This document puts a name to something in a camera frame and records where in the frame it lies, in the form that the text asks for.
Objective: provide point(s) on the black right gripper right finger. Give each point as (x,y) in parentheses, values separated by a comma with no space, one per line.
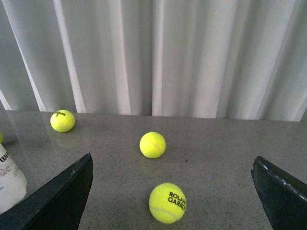
(283,197)

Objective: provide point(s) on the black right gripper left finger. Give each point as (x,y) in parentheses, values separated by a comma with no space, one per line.
(58,205)

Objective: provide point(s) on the clear tennis ball can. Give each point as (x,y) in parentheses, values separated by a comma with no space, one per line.
(13,184)

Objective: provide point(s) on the Wilson 3 tennis ball far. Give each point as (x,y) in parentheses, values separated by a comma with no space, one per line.
(62,121)

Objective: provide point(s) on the tennis ball with side logo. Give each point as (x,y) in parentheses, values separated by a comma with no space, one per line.
(1,137)

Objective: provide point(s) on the Roland Garros tennis ball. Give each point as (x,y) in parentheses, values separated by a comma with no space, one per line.
(167,203)

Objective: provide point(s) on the plain yellow tennis ball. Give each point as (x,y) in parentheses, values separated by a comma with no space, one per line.
(152,145)

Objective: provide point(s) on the white pleated curtain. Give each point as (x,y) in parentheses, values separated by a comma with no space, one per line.
(237,59)

